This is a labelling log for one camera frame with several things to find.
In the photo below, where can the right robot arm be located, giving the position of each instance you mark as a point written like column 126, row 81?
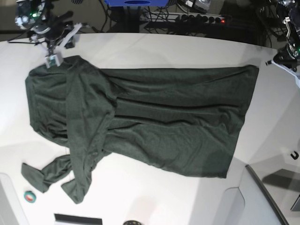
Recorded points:
column 30, row 12

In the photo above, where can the blue plastic bin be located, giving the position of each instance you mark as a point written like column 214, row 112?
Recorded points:
column 122, row 3

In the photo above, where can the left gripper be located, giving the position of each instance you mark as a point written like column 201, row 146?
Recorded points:
column 287, row 59

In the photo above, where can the dark green t-shirt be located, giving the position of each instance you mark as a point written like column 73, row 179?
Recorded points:
column 181, row 120

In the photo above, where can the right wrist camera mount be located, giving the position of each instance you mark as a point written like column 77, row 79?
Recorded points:
column 53, row 60

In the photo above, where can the small black round object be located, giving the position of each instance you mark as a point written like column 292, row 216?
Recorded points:
column 132, row 222

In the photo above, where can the grey power strip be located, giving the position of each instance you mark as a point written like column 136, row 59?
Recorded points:
column 180, row 17

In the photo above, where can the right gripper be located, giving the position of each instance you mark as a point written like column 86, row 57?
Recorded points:
column 53, row 33

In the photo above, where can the black U-shaped hook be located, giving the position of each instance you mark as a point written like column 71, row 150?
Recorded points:
column 295, row 155

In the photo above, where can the green red tape roll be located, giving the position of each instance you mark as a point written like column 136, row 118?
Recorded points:
column 29, row 196

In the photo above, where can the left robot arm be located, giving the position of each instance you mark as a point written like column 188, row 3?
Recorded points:
column 281, row 18

